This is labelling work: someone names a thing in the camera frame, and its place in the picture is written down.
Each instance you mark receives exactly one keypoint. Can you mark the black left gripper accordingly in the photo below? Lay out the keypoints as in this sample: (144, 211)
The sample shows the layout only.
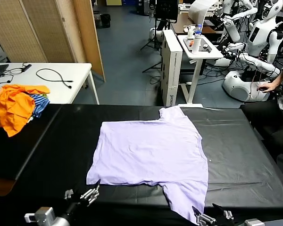
(75, 209)

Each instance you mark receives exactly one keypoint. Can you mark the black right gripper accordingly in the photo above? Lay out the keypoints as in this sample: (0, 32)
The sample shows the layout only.
(226, 223)

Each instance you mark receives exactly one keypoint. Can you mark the plain lavender t-shirt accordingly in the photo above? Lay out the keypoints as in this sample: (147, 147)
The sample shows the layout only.
(151, 153)

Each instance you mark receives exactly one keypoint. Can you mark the person right forearm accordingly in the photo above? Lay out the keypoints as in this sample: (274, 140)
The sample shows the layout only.
(279, 80)

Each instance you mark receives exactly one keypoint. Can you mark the large white robot base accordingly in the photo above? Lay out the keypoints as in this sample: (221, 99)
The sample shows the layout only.
(235, 84)

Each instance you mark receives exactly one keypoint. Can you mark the person right hand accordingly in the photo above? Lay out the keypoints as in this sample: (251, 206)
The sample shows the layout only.
(266, 87)

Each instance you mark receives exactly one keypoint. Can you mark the black table cover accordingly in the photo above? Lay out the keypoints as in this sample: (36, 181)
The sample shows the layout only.
(226, 153)

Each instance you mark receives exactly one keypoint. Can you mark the black side table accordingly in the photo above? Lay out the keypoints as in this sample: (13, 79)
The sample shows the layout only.
(14, 153)

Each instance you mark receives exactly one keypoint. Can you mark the blue striped garment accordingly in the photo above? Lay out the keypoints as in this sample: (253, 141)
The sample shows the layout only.
(40, 104)

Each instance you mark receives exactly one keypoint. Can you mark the orange garment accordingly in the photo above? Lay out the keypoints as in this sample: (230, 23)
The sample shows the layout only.
(11, 110)

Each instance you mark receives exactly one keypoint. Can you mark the person in grey t-shirt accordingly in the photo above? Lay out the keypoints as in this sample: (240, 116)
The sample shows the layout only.
(268, 117)

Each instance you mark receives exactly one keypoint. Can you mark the white table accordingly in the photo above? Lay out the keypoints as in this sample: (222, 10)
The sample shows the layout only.
(80, 70)

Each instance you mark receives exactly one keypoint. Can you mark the black usb hub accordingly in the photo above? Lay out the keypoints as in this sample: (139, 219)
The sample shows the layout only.
(26, 67)

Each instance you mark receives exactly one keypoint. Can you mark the tall white cardboard box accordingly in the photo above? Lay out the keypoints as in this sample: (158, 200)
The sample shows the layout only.
(172, 70)

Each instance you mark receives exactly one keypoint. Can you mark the wooden panel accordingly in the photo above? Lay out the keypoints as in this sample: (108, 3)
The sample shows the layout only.
(89, 35)

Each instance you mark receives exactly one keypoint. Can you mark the white adjustable desk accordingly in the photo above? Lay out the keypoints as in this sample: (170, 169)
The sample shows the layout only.
(213, 55)

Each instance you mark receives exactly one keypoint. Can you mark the beige pegboard partition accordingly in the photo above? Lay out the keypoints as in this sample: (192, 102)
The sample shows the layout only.
(26, 30)

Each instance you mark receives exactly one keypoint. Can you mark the white tumbler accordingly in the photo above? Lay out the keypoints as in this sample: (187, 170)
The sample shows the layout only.
(195, 46)

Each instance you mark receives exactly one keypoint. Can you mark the black trash bin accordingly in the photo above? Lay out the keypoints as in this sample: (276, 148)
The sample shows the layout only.
(105, 20)

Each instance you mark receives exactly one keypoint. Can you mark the grey tray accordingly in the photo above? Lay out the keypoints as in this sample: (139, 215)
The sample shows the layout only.
(204, 42)

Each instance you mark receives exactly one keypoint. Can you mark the white humanoid robot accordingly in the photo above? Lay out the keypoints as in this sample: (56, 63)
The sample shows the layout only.
(257, 35)
(233, 30)

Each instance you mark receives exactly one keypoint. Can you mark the clear water bottle blue cap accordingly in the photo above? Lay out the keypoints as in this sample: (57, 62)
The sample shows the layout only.
(198, 30)

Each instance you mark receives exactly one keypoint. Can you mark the brown wooden desk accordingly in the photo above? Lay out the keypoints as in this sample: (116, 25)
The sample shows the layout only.
(179, 26)

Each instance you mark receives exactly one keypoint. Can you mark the black monitor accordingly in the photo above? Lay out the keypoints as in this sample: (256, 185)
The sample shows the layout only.
(166, 9)

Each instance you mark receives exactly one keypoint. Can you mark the white curved shell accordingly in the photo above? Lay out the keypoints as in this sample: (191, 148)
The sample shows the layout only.
(198, 9)

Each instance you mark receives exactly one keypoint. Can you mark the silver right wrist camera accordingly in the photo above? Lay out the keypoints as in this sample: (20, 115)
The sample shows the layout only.
(252, 222)

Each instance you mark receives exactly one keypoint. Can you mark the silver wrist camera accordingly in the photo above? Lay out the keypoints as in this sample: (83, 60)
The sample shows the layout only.
(252, 222)
(43, 214)

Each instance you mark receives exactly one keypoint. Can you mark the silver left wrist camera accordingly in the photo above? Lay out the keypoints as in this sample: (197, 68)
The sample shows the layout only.
(43, 214)

